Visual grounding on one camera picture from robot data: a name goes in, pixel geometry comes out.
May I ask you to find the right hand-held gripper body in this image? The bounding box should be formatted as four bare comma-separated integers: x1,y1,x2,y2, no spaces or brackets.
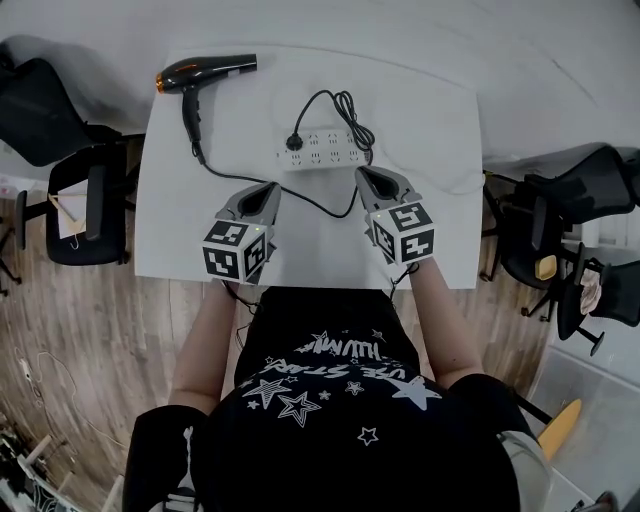
366,198,436,268

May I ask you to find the small yellow container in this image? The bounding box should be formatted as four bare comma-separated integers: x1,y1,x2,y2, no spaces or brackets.
535,253,560,282

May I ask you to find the white paper sheet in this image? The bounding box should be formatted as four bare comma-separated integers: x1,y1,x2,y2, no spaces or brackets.
56,181,91,241

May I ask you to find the black hair dryer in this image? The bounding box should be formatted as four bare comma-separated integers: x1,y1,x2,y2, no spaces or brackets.
154,52,260,147

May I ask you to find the long white cable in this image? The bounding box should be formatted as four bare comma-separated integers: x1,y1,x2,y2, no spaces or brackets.
14,349,129,452

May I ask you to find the black chair with cloth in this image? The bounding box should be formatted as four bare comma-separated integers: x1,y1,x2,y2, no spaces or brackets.
555,243,640,358

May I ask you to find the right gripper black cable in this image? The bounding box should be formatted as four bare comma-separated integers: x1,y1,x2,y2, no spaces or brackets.
386,261,421,302

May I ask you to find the black high-back office chair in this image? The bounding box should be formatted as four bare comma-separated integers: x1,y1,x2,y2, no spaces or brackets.
0,55,144,269

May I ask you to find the wooden clothes hanger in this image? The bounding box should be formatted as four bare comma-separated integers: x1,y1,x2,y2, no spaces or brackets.
47,191,88,251

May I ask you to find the person's right forearm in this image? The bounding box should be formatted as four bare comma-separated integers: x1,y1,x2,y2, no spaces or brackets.
406,258,487,394

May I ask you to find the beige cloth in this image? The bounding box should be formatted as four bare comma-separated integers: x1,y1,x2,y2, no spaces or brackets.
578,268,608,318

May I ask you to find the person's black star-print shirt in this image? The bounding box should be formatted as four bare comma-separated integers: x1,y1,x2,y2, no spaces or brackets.
121,286,539,512

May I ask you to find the white cabinet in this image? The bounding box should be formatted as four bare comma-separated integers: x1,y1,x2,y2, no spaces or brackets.
526,339,640,512

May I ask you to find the person's grey white bag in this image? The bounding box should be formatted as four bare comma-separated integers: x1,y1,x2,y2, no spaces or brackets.
496,429,553,509

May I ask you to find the white multi-socket power strip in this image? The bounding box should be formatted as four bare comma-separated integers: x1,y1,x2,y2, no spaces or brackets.
275,127,376,173

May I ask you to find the black armrest office chair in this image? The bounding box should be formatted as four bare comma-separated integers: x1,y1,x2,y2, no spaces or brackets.
480,141,640,322

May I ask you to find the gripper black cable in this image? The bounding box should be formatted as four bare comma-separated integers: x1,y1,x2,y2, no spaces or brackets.
221,279,264,352
386,261,421,302

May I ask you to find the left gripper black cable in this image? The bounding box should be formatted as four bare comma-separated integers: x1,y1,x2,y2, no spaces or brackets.
221,279,264,352

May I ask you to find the yellow curved board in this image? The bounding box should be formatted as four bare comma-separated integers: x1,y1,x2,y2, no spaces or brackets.
536,397,585,463

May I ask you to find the wooden stick frame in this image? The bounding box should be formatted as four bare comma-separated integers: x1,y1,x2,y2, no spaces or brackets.
26,433,54,469

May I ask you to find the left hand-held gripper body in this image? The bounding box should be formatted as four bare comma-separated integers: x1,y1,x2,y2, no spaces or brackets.
201,203,280,286

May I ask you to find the person's left forearm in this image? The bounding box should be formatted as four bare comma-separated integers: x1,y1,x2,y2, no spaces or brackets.
166,278,252,414

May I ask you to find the black equipment pile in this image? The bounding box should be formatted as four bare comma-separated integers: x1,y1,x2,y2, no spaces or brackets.
0,428,77,512

